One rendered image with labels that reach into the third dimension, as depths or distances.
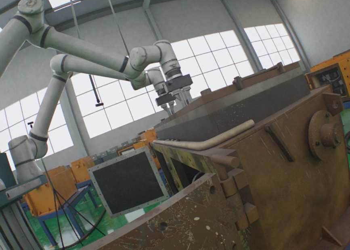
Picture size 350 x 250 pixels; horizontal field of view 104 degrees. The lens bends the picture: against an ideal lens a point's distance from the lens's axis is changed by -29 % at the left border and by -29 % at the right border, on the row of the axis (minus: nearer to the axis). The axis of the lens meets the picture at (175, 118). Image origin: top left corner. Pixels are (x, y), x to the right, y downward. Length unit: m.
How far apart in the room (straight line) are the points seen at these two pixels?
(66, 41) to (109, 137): 9.32
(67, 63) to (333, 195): 1.51
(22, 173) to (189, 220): 1.11
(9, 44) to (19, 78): 11.94
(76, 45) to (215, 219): 0.88
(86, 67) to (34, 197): 3.28
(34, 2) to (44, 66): 11.22
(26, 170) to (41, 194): 2.75
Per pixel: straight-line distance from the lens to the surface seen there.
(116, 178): 1.89
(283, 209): 0.63
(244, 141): 0.50
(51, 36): 0.99
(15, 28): 0.85
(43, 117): 1.41
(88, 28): 12.37
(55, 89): 1.40
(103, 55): 0.95
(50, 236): 4.12
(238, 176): 0.35
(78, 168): 6.81
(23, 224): 1.32
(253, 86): 0.61
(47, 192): 3.94
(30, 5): 0.89
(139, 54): 0.84
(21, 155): 1.29
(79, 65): 1.22
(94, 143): 10.26
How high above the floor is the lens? 1.32
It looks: 1 degrees up
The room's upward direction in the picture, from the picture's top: 22 degrees counter-clockwise
